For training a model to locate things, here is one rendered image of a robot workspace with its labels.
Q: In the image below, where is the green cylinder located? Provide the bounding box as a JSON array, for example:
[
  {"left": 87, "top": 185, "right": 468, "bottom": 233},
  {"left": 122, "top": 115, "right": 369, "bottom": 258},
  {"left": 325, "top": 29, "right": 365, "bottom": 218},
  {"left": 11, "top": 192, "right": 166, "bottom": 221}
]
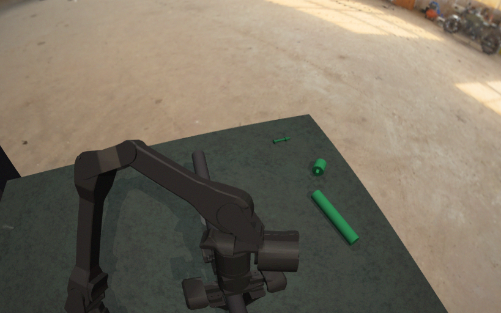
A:
[
  {"left": 312, "top": 158, "right": 327, "bottom": 177},
  {"left": 311, "top": 190, "right": 359, "bottom": 246}
]

